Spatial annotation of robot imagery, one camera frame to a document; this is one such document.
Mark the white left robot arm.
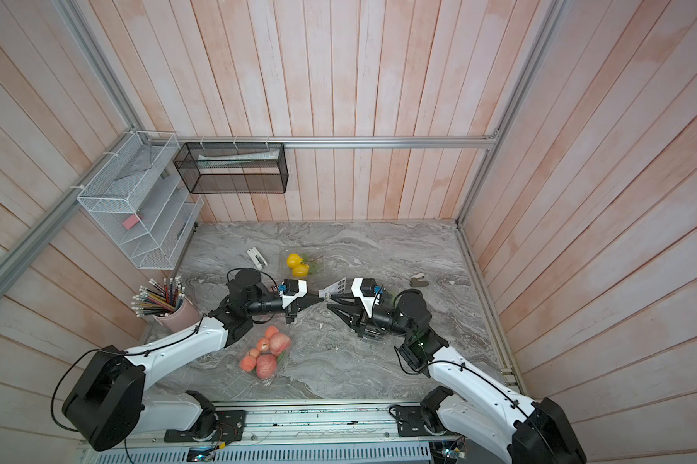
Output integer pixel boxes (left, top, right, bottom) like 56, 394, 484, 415
61, 268, 322, 452

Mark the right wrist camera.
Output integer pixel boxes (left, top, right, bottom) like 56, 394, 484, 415
350, 278, 383, 318

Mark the yellow lemon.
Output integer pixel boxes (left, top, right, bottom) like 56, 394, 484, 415
291, 263, 311, 280
286, 253, 304, 269

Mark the clear box of lemons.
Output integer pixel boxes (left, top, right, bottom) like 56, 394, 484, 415
279, 249, 325, 280

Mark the small brown white object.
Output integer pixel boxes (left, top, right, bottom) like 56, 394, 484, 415
409, 273, 429, 288

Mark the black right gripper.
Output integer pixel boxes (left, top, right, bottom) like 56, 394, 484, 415
332, 295, 416, 343

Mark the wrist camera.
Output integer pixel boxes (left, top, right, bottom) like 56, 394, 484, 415
278, 278, 308, 309
350, 278, 383, 318

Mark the pink eraser on shelf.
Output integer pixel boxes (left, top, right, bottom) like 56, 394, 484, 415
121, 214, 143, 230

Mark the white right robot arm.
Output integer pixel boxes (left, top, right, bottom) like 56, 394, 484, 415
327, 278, 587, 463

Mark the pink cup of pencils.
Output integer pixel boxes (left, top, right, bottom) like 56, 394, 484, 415
130, 276, 201, 333

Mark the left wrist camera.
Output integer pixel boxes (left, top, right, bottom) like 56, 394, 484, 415
278, 278, 308, 309

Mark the yellow lemon upper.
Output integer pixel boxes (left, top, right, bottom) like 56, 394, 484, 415
286, 253, 304, 269

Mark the black mesh wall basket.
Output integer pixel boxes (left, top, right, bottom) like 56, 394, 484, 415
174, 141, 290, 194

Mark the yellow lemon lower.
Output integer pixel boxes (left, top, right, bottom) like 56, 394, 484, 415
291, 263, 311, 280

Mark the clear box of apples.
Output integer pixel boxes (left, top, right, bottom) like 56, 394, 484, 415
237, 324, 294, 386

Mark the white mesh wall shelf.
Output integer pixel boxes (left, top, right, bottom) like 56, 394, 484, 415
78, 131, 203, 271

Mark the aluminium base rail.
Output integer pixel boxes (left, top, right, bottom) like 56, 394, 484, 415
74, 396, 513, 463

